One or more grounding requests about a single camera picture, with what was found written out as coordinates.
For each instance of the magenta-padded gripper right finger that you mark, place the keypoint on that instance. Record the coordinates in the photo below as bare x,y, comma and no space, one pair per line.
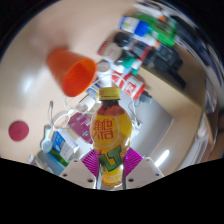
144,170

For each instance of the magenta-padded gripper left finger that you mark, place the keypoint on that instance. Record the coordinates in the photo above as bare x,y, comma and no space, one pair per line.
78,171

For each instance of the yellow drink bottle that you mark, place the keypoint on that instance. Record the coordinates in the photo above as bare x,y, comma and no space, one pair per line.
110,130

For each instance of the white under-shelf light bar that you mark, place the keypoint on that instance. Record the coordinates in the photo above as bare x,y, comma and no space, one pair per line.
162,158

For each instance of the green glass bottle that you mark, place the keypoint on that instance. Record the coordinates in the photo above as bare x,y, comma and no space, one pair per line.
58,157

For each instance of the light blue hairbrush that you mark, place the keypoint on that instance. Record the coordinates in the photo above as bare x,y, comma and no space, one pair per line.
46,145

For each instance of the pink snack bag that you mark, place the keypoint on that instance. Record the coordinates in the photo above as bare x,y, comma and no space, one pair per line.
81,126

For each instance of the flat round red coaster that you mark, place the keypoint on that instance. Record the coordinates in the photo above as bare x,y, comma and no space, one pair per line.
18,130

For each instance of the red and white canister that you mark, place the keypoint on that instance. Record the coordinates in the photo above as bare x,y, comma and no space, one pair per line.
128,85

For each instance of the orange plastic cup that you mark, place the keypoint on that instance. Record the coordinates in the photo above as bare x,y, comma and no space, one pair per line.
71,71

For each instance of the green plastic container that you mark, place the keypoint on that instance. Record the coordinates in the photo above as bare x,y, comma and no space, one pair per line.
158,31

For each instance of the blue-capped white bottle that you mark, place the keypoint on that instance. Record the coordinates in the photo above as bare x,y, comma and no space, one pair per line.
133,26

